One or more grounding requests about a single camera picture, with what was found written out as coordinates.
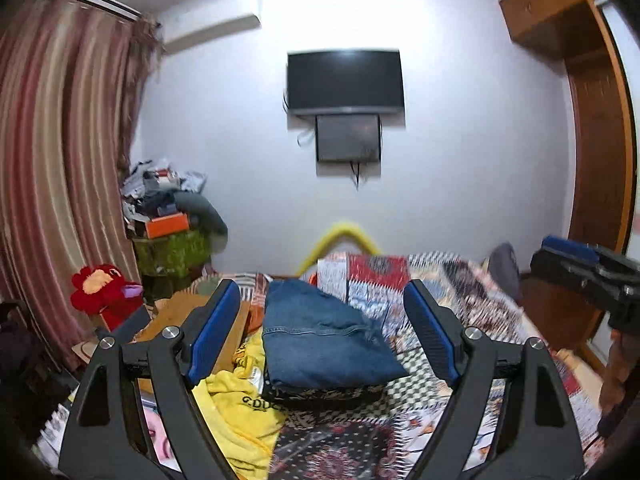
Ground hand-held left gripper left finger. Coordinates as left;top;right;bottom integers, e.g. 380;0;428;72
59;278;243;480

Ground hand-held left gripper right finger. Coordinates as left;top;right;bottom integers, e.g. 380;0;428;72
400;280;586;480

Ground pile of clutter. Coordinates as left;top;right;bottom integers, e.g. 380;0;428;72
120;158;229;242

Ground patchwork printed quilt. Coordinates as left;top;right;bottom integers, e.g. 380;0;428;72
190;250;607;480

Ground person's right hand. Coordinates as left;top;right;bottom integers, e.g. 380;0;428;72
599;327;640;412

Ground green printed box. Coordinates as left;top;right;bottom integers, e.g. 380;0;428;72
132;229;212;279

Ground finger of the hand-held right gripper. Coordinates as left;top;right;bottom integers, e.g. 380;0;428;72
529;251;597;288
541;234;602;265

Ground orange box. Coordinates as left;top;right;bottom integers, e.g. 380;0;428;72
144;212;191;240

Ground striped red curtain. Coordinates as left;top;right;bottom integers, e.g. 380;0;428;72
0;0;166;361

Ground red plush toy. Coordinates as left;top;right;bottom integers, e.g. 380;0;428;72
70;262;146;332

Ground yellow printed shirt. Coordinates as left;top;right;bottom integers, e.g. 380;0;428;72
192;332;289;480

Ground wooden wardrobe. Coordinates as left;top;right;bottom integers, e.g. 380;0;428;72
499;0;640;377

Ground magazine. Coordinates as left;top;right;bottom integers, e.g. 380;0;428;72
32;399;182;477

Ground black wall television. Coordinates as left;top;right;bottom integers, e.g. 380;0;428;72
286;49;406;117

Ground grey purple bag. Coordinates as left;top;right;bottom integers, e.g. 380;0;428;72
487;242;522;302

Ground yellow padded tube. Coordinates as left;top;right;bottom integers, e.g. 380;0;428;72
297;220;384;279

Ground small dark wall monitor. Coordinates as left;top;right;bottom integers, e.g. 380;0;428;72
315;114;384;165

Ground blue denim jeans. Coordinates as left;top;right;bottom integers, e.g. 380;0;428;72
261;279;410;394

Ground dark patterned cloth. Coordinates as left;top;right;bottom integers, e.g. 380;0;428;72
262;379;389;405

